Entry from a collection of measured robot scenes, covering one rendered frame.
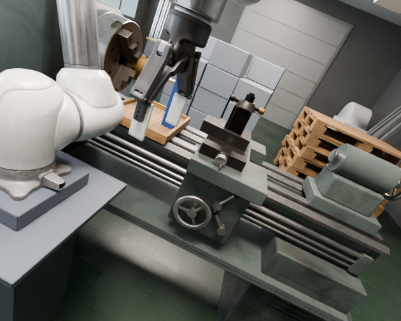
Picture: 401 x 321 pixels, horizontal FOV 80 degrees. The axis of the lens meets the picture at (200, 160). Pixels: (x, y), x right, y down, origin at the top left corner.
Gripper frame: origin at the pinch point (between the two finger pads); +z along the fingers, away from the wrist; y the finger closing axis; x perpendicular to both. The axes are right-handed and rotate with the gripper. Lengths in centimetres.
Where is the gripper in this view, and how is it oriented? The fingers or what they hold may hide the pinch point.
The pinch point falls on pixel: (156, 125)
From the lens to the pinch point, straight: 49.6
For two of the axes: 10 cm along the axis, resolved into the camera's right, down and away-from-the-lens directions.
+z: -3.7, 8.2, 4.4
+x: 8.6, 4.8, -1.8
